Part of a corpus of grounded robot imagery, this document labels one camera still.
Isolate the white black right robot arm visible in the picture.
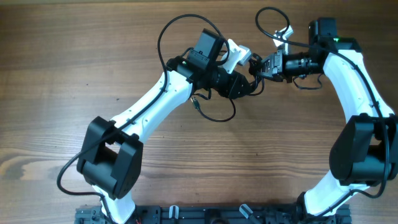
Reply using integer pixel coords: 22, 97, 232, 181
257, 18, 397, 223

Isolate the black cable bundle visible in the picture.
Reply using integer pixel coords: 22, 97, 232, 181
189, 52, 266, 123

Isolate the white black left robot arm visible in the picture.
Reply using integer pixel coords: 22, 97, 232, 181
76, 29, 252, 223

